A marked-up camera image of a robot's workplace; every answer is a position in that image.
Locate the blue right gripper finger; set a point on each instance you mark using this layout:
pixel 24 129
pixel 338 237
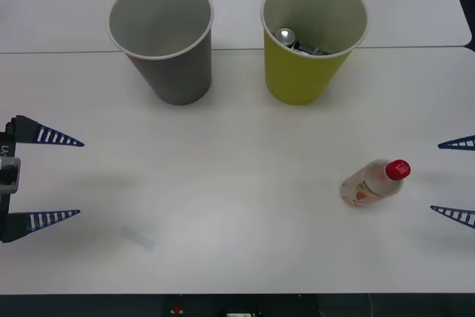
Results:
pixel 464 217
pixel 465 143

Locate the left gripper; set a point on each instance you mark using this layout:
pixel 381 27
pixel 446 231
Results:
pixel 8 142

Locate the clear bottle with red cap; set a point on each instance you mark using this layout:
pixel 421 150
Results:
pixel 367 187

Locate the dark robot torso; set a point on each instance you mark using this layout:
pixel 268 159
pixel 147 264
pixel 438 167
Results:
pixel 111 306

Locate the grey plastic waste bin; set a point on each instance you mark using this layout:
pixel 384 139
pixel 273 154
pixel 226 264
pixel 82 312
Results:
pixel 178 79

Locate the yellow-green plastic waste bin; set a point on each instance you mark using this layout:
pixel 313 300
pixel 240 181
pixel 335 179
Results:
pixel 297 79

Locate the black drink can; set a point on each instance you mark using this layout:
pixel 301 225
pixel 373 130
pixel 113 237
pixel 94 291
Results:
pixel 285 36

